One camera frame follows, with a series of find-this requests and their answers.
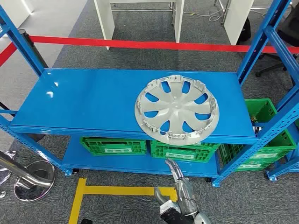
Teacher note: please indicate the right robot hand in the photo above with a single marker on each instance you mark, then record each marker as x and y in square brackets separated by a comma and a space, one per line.
[186, 194]

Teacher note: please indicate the white desk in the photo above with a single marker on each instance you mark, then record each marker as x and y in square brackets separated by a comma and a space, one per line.
[103, 18]

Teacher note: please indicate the white desk panel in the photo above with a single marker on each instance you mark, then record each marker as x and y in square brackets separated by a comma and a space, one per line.
[238, 18]

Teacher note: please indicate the grey plastic wheel hubcap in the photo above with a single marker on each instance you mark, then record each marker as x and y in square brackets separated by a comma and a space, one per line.
[175, 108]

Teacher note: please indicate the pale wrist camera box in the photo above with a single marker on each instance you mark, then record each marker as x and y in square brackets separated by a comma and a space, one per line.
[169, 206]

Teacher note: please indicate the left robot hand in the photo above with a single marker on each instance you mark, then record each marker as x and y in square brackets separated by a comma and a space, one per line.
[86, 221]

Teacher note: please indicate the black bag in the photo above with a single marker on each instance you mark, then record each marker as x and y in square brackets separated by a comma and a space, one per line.
[245, 31]

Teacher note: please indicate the chrome stanchion post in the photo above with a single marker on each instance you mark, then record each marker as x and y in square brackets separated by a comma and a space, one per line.
[23, 191]

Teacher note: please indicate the dark stanchion post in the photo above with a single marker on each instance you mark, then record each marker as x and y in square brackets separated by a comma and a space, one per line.
[36, 51]

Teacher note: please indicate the black office chair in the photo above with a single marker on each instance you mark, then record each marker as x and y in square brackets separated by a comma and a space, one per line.
[289, 28]

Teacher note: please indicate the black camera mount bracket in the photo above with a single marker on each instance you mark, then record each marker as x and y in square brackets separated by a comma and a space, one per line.
[173, 218]

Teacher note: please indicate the long red barrier belt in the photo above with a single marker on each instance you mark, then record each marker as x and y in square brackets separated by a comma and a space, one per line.
[140, 44]

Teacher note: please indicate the open green plastic crate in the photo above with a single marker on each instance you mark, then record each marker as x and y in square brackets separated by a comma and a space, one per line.
[259, 109]

